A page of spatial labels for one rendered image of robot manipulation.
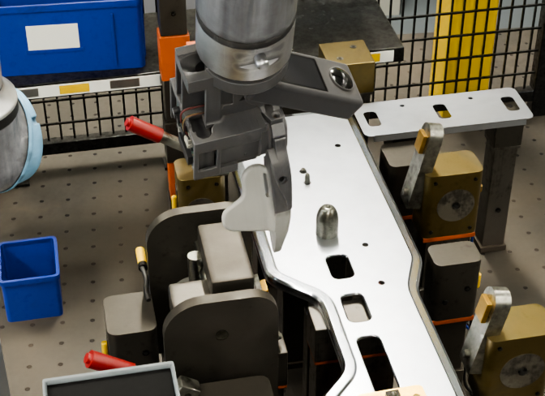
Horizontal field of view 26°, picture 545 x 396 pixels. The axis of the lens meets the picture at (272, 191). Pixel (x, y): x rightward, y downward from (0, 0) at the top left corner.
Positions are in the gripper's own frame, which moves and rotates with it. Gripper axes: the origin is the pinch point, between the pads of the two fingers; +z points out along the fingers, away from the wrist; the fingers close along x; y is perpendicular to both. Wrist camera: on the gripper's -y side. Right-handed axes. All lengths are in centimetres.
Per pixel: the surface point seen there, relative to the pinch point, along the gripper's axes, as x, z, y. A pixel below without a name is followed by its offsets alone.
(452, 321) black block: -6, 63, -35
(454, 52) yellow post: -75, 94, -73
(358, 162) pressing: -35, 61, -32
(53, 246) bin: -50, 87, 16
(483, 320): 4.5, 38.0, -29.9
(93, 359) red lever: 0.4, 26.5, 17.4
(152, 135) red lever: -40, 47, 0
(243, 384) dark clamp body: 5.0, 34.0, 1.6
